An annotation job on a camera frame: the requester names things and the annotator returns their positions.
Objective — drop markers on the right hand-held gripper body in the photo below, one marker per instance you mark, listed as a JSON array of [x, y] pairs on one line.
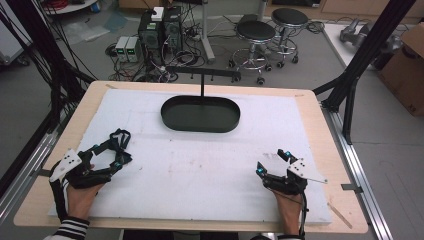
[[305, 170]]

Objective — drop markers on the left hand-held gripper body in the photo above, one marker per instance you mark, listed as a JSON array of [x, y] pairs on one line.
[[65, 164]]

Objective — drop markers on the person's left hand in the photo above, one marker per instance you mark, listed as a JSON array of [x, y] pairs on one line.
[[80, 201]]

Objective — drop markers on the person's right hand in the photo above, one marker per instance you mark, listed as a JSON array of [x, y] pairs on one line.
[[289, 211]]

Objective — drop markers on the grey tape piece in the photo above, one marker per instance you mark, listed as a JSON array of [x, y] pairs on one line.
[[351, 188], [42, 172]]

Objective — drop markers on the white foam mat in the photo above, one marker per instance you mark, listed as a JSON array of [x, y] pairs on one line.
[[200, 173]]

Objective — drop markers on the black stand with oval tray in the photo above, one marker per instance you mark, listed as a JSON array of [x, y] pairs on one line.
[[200, 115]]

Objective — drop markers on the grey power supply unit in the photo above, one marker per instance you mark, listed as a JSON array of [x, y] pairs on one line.
[[134, 50], [121, 48]]

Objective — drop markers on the clear plastic sheet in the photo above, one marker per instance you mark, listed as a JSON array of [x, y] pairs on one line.
[[87, 31]]

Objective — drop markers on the black computer tower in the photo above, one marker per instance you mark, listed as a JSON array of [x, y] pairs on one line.
[[150, 38], [173, 31]]

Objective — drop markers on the white side table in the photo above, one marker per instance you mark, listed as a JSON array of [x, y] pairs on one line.
[[336, 40]]

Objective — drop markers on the black round stool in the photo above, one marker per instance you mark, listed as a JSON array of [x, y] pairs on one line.
[[255, 31], [289, 17]]

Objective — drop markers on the cardboard box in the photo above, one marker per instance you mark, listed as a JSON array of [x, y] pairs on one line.
[[405, 73]]

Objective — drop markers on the grey machine part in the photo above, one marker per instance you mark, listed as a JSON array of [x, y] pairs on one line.
[[355, 33]]

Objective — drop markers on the grey desk leg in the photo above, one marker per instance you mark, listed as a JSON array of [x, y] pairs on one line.
[[207, 36]]

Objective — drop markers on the round white table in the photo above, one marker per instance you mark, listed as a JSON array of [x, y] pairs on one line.
[[71, 6]]

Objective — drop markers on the small white box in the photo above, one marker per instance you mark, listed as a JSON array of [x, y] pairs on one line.
[[157, 14]]

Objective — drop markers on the aluminium rail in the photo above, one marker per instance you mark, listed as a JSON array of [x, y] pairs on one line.
[[361, 180], [26, 170]]

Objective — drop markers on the black metal frame stand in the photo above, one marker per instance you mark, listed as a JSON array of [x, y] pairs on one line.
[[366, 56]]

